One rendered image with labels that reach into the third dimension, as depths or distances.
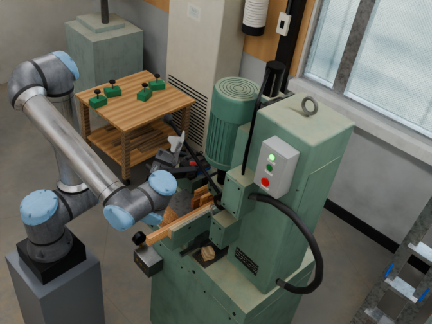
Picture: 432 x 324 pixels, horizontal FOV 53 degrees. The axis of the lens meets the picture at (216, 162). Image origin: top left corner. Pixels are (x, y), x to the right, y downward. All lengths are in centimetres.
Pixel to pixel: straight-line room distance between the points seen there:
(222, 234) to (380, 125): 154
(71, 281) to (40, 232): 29
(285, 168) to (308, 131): 13
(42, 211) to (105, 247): 108
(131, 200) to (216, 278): 58
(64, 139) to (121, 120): 160
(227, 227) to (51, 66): 81
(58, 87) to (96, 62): 212
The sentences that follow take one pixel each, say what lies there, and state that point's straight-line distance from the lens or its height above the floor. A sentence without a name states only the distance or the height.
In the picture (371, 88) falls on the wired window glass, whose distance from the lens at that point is 291.
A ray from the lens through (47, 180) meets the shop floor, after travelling 337.
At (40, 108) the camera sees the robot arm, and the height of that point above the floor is 142.
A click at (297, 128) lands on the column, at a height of 152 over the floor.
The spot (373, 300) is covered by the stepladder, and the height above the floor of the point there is 34.
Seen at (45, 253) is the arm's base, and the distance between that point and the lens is 199.
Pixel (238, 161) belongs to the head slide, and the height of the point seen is 125.
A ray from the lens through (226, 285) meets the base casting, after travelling 174.
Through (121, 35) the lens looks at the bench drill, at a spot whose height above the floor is 70.
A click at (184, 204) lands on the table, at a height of 90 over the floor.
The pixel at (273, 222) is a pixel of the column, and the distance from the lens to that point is 148.
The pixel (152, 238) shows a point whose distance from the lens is 168.
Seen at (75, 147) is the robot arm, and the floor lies 136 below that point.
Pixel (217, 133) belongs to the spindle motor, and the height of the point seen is 131.
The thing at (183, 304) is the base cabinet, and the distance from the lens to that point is 208.
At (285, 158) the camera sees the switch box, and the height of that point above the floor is 148.
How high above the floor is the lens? 221
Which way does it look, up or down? 39 degrees down
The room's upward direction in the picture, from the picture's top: 9 degrees clockwise
